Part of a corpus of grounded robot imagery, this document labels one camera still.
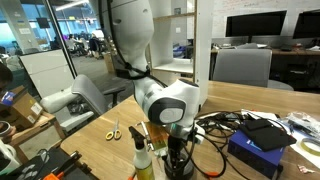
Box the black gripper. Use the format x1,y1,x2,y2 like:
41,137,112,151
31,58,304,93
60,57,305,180
164,136,194,180

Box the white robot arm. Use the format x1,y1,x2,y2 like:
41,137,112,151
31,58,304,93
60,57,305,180
107,0,200,180

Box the wooden shelf unit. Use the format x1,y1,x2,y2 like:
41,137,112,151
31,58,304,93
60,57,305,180
149,0,214,106

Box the green tape roll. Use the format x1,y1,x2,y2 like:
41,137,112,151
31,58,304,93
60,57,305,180
300,138,320,156

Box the blue cardboard box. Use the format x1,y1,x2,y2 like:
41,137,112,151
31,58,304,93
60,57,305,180
227,131,284,180

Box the black pouch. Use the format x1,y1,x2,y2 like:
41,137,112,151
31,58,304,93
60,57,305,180
238,120,297,151

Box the grey chair behind table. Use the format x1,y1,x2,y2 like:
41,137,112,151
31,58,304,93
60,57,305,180
212,49,294,91

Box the grey office chair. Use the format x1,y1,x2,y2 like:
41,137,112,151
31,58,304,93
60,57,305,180
40,74,126,132

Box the clear plastic bag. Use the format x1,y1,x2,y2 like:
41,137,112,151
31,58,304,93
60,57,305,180
287,112,320,138

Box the black monitor left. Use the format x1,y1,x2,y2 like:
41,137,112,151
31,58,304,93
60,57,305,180
225,11,286,37

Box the black monitor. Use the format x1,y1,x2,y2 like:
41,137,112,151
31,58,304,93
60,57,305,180
293,11,320,39
225,11,286,37

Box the black monitor right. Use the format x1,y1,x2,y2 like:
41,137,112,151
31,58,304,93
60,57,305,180
293,11,320,39

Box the tangled black cables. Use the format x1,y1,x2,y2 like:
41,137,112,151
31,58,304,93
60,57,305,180
186,110,281,180

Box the yellow handled scissors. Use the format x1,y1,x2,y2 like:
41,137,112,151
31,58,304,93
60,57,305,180
105,120,122,140

